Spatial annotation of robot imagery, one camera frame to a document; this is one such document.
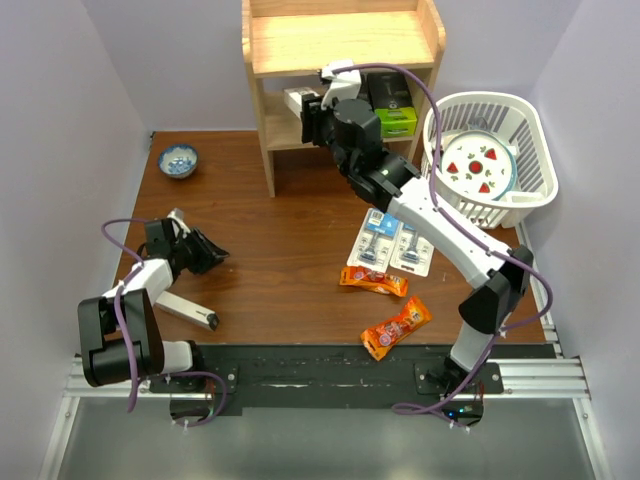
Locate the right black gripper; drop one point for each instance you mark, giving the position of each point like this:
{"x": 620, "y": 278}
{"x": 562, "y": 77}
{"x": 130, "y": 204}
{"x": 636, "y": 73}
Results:
{"x": 312, "y": 117}

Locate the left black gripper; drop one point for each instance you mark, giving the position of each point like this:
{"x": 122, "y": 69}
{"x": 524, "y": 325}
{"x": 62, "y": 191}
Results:
{"x": 207, "y": 252}

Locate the white Harry's razor box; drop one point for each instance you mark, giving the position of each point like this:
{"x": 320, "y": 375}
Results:
{"x": 292, "y": 98}

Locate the black green razor box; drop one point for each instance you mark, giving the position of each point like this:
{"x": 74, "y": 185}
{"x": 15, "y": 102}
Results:
{"x": 364, "y": 91}
{"x": 392, "y": 102}

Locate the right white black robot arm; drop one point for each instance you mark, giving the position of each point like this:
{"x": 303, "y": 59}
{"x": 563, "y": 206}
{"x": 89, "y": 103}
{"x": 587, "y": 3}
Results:
{"x": 498, "y": 274}

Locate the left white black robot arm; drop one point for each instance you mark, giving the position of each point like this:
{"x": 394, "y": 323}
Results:
{"x": 119, "y": 334}

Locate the silver Harry's razor box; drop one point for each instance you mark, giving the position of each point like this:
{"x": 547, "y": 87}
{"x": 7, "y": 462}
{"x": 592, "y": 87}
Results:
{"x": 190, "y": 311}

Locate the blue white ceramic bowl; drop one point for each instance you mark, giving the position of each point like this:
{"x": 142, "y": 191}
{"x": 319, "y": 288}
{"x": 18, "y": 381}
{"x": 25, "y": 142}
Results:
{"x": 178, "y": 161}

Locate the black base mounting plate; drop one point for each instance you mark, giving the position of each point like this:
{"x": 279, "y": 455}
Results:
{"x": 325, "y": 376}

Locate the upper orange razor bag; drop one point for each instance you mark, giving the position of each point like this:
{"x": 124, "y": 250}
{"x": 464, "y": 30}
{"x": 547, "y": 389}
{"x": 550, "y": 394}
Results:
{"x": 373, "y": 281}

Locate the orange razor bag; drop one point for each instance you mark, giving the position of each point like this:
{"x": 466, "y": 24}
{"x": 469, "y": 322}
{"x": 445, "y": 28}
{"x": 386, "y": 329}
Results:
{"x": 373, "y": 281}
{"x": 381, "y": 338}

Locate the left blue razor blister pack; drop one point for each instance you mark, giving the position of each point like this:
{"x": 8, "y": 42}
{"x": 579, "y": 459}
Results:
{"x": 375, "y": 241}

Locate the blue razor blister pack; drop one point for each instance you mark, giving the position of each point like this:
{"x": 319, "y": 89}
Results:
{"x": 375, "y": 241}
{"x": 412, "y": 253}

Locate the white watermelon pattern plate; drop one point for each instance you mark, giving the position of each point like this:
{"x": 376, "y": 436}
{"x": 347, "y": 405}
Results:
{"x": 478, "y": 165}

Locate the right blue razor blister pack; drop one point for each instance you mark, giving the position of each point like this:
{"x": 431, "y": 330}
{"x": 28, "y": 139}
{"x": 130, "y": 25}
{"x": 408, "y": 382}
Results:
{"x": 412, "y": 253}

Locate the lower orange razor bag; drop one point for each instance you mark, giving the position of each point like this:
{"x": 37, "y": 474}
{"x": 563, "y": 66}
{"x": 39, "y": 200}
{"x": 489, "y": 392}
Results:
{"x": 381, "y": 338}

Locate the white plastic laundry basket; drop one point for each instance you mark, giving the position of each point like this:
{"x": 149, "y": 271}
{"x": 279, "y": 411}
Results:
{"x": 516, "y": 123}

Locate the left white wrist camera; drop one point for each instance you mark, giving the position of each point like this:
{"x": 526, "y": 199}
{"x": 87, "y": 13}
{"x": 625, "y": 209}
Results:
{"x": 181, "y": 229}

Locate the aluminium rail frame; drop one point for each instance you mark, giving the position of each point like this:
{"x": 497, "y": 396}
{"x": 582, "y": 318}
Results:
{"x": 532, "y": 418}

